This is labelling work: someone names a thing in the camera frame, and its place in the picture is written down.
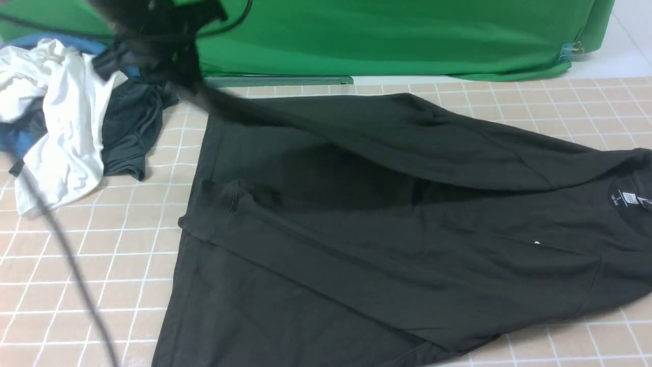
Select teal binder clip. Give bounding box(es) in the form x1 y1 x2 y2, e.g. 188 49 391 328
557 40 585 63

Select gray long-sleeved shirt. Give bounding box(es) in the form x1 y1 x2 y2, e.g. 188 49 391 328
152 92 650 366

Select beige grid mat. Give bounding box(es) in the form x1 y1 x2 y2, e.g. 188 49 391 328
0 76 652 367

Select green backdrop cloth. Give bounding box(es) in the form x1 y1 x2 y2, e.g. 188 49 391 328
0 0 616 82

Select dark teal shirt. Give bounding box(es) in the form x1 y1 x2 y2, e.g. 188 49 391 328
101 78 179 181

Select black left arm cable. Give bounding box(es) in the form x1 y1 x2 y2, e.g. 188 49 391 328
0 0 254 367

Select white shirt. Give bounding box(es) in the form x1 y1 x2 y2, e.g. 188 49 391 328
1 39 127 209

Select blue shirt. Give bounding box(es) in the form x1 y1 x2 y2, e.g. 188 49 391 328
0 34 141 160

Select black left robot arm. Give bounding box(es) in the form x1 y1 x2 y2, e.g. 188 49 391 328
89 1 229 95

